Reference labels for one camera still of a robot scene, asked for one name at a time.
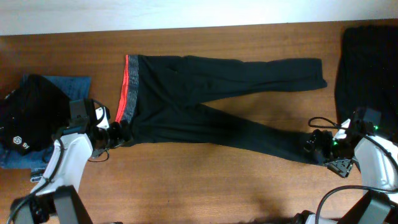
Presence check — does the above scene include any black leggings red grey waistband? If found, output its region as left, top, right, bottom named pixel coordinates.
left=116, top=55, right=327, bottom=164

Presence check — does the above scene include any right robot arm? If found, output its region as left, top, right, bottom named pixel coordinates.
left=292, top=108, right=397, bottom=224

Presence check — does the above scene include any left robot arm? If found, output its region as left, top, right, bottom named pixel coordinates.
left=7, top=99, right=126, bottom=224

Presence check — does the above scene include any black garment pile right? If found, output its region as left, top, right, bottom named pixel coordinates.
left=335, top=26, right=397, bottom=135

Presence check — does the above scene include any folded black shirt with logo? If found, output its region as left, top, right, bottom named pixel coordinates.
left=1, top=75, right=70, bottom=156

